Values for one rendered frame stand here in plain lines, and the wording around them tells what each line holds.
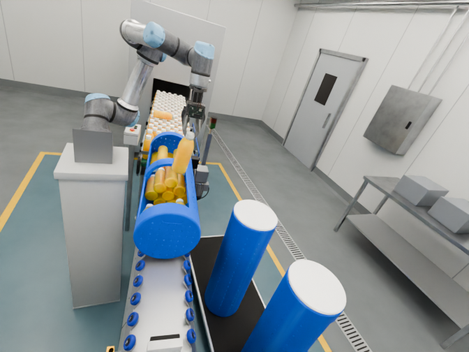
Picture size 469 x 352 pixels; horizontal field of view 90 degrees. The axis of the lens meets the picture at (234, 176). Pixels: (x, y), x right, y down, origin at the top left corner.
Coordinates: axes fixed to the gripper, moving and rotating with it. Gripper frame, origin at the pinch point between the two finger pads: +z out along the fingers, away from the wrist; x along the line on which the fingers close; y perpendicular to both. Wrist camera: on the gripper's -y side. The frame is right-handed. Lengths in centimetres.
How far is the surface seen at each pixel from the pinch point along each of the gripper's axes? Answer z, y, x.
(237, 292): 106, -2, 49
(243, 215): 46, -8, 38
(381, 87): -55, -240, 295
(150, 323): 61, 44, -6
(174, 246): 47, 18, 0
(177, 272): 59, 23, 3
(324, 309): 51, 47, 63
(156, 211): 29.3, 18.3, -9.6
